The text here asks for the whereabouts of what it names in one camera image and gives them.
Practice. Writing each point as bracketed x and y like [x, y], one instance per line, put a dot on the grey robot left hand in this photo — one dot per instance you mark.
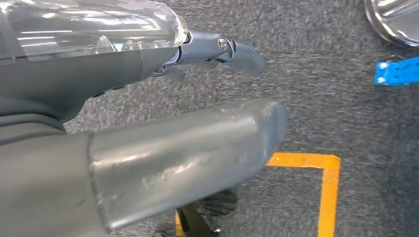
[180, 153]

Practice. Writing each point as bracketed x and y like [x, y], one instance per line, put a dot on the large blue metal shelf rack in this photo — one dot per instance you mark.
[399, 73]

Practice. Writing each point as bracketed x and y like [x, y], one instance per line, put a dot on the black robot foot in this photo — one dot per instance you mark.
[219, 202]

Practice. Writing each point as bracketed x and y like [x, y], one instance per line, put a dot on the yellow floor tape square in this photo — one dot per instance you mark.
[329, 196]

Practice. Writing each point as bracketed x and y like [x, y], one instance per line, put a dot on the stanchion post with chrome base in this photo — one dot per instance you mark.
[399, 19]

